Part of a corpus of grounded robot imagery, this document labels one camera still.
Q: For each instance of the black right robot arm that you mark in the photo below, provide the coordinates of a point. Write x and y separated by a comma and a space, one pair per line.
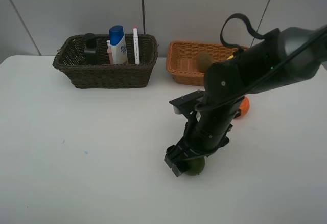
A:
286, 57

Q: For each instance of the brown kiwi fruit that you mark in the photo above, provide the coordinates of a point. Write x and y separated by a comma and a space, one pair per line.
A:
203, 62

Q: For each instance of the dark green pump bottle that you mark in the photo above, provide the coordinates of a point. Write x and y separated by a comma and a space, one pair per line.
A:
91, 49

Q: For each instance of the white blue shampoo bottle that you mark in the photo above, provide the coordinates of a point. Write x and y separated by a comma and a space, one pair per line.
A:
118, 45

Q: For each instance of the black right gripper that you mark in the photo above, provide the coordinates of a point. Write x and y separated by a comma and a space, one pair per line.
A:
205, 131

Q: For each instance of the dark brown wicker basket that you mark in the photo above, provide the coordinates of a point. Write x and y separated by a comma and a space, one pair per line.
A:
70, 60

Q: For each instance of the white pink marker pen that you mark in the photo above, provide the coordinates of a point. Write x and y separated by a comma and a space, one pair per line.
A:
136, 46

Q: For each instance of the orange fruit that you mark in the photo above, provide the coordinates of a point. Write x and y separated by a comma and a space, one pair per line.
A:
243, 109

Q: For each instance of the pink bottle white cap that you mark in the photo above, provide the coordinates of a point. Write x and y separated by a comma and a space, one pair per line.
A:
109, 52

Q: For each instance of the green avocado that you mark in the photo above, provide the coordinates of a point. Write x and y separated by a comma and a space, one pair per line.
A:
195, 166

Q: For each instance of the orange wicker basket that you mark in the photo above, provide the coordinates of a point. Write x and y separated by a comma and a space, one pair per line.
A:
182, 56

